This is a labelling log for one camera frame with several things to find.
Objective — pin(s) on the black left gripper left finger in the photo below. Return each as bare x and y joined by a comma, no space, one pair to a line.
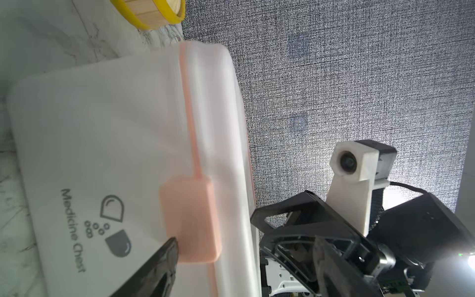
152,277

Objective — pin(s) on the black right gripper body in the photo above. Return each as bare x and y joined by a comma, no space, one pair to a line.
369,262

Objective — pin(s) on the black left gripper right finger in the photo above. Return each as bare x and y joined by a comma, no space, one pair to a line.
335,276

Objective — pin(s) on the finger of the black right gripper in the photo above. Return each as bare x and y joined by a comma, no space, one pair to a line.
304,215
295,254

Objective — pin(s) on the yellow bamboo steamer basket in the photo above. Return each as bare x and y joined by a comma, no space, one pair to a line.
149,15

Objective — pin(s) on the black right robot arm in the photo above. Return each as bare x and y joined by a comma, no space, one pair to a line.
417,234

